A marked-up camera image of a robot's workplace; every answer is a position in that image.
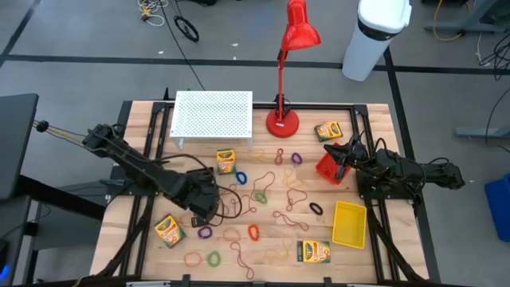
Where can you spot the black desk frame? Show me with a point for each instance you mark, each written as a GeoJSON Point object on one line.
{"type": "Point", "coordinates": [60, 197]}

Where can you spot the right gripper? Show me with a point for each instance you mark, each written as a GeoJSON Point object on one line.
{"type": "Point", "coordinates": [354, 153]}

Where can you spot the white perforated shelf riser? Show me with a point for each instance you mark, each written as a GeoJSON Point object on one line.
{"type": "Point", "coordinates": [211, 115]}

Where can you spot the yellow plastic basket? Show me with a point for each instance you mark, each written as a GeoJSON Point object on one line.
{"type": "Point", "coordinates": [350, 225]}

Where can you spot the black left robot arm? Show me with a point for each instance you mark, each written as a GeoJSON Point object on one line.
{"type": "Point", "coordinates": [131, 159]}

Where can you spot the yellow rubber band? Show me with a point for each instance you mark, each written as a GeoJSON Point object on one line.
{"type": "Point", "coordinates": [279, 255]}
{"type": "Point", "coordinates": [255, 152]}
{"type": "Point", "coordinates": [287, 175]}

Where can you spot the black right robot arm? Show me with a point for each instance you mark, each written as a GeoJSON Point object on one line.
{"type": "Point", "coordinates": [398, 167]}

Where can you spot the red desk lamp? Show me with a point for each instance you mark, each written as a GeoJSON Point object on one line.
{"type": "Point", "coordinates": [287, 127]}

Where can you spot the grey desk foot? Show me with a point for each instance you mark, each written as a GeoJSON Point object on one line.
{"type": "Point", "coordinates": [478, 132]}

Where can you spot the blue storage bin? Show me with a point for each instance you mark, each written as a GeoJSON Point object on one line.
{"type": "Point", "coordinates": [498, 207]}

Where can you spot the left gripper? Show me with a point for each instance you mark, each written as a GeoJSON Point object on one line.
{"type": "Point", "coordinates": [193, 195]}

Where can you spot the red plastic basket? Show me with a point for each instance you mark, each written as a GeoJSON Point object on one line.
{"type": "Point", "coordinates": [324, 169]}

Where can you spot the grey desk leg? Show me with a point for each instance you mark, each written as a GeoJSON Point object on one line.
{"type": "Point", "coordinates": [474, 18]}

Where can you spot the white trash bin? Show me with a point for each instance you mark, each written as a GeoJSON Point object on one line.
{"type": "Point", "coordinates": [366, 52]}

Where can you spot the Crayola crayon box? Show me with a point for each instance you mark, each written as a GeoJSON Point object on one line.
{"type": "Point", "coordinates": [328, 131]}
{"type": "Point", "coordinates": [169, 231]}
{"type": "Point", "coordinates": [226, 161]}
{"type": "Point", "coordinates": [315, 252]}

